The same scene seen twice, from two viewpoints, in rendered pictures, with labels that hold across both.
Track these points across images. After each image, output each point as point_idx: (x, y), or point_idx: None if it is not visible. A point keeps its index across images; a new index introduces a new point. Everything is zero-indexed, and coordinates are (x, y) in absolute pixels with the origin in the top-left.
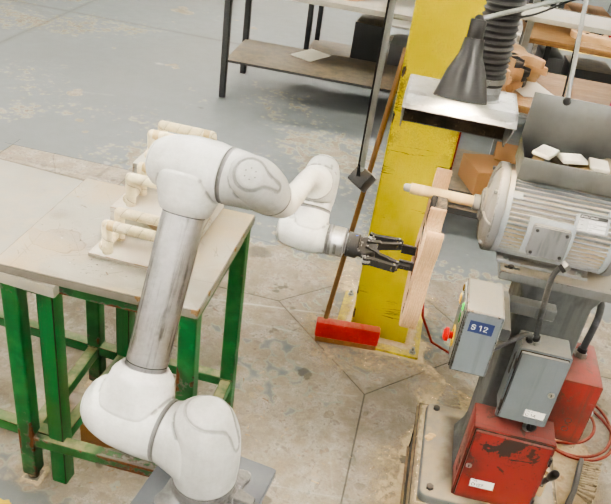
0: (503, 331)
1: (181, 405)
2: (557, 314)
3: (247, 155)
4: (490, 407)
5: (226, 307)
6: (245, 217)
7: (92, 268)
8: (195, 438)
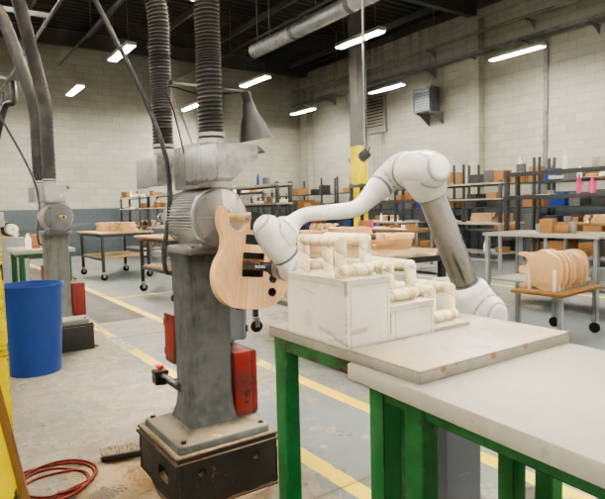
0: None
1: None
2: None
3: (404, 151)
4: (231, 350)
5: (300, 443)
6: (281, 325)
7: (469, 320)
8: None
